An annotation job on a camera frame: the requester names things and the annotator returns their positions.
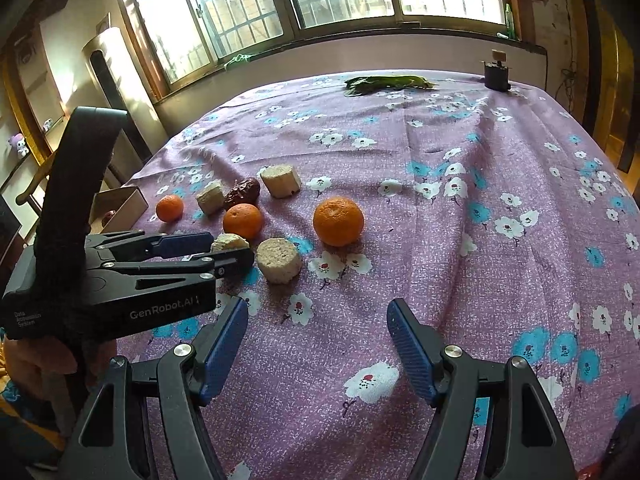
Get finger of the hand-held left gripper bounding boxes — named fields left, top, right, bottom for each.
left=82, top=246, right=256, bottom=293
left=85, top=230, right=214, bottom=263

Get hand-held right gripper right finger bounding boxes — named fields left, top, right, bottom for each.
left=386, top=298, right=578, bottom=480

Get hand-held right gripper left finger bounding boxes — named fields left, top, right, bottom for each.
left=59, top=296, right=250, bottom=480

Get small orange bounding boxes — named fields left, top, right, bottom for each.
left=155, top=194, right=185, bottom=223

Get medium orange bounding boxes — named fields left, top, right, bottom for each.
left=223, top=204, right=264, bottom=241

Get round pale sugarcane disc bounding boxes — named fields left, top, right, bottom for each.
left=256, top=238, right=304, bottom=284

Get small pale sugarcane piece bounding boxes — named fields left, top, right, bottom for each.
left=195, top=180, right=224, bottom=216

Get cardboard box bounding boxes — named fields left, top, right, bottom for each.
left=87, top=186, right=149, bottom=235

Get thick pale sugarcane piece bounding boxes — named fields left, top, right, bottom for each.
left=260, top=164, right=302, bottom=198

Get large orange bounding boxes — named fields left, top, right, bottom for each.
left=313, top=196, right=365, bottom=247

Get person's left forearm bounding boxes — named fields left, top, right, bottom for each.
left=0, top=382, right=67, bottom=467

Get person's left hand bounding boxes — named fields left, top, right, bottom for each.
left=0, top=336, right=76, bottom=411

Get wooden chair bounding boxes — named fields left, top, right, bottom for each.
left=24, top=152, right=58, bottom=211

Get purple floral cloth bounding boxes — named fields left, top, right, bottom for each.
left=116, top=72, right=640, bottom=480

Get white floor air conditioner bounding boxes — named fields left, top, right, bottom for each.
left=82, top=26, right=153, bottom=161

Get green leafy vegetable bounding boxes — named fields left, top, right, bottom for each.
left=344, top=75, right=438, bottom=97

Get small black device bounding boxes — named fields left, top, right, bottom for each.
left=482, top=49, right=513, bottom=92

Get wooden door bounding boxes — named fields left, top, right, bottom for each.
left=575, top=5, right=640, bottom=176

